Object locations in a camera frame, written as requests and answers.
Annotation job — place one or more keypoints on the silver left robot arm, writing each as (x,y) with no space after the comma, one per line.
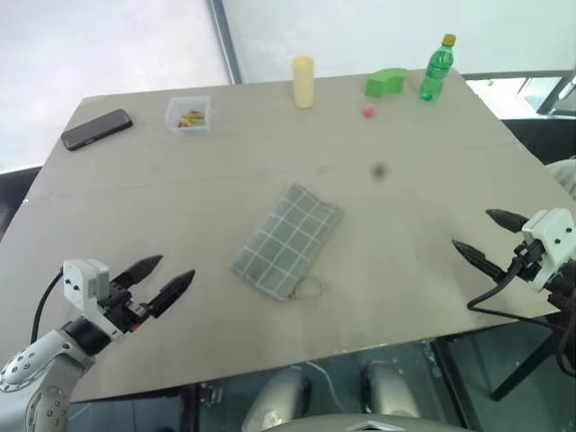
(40,351)

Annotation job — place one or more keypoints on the black metal table frame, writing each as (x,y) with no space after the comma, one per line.
(526,364)

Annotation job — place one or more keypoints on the green plastic bottle yellow cap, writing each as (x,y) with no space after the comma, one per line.
(434,74)

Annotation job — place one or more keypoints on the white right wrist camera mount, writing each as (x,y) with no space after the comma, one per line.
(555,234)

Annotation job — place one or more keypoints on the clear plastic box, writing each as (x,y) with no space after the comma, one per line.
(172,122)

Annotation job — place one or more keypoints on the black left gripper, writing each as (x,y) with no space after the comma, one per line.
(121,308)

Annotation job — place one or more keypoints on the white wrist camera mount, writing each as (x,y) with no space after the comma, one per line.
(555,234)
(78,283)

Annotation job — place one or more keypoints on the grey metal pole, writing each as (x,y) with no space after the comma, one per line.
(225,40)

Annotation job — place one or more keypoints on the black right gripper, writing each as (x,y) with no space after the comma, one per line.
(530,261)

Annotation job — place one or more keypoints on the green curved block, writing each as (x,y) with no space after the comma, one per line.
(382,83)

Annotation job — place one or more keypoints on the grey robot torso shell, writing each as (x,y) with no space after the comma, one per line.
(360,423)

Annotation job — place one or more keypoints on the black smartphone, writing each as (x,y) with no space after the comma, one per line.
(96,129)

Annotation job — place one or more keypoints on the colourful small items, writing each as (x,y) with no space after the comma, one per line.
(191,119)

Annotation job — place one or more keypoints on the light grey fabric object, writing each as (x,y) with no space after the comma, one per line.
(564,177)

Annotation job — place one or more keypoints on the cream cylinder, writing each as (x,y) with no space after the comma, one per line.
(303,83)

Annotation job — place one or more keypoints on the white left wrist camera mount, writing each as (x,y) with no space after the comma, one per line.
(78,283)

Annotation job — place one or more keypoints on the black table bracket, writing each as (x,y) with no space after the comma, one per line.
(210,395)

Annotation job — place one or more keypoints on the grey checked cloth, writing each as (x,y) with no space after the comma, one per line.
(288,238)

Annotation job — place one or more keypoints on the small red ball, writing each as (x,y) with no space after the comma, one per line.
(369,111)

